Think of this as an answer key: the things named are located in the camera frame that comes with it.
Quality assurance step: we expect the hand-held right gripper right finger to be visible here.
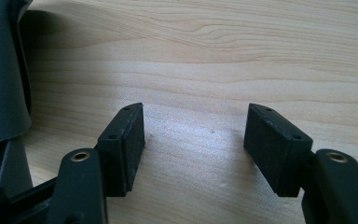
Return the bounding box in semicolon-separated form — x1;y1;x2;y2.
242;103;314;198

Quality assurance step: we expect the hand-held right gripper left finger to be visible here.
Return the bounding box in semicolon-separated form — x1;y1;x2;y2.
94;102;146;198

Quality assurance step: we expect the dark grey curved sheet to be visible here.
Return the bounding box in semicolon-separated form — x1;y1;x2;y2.
0;0;34;198

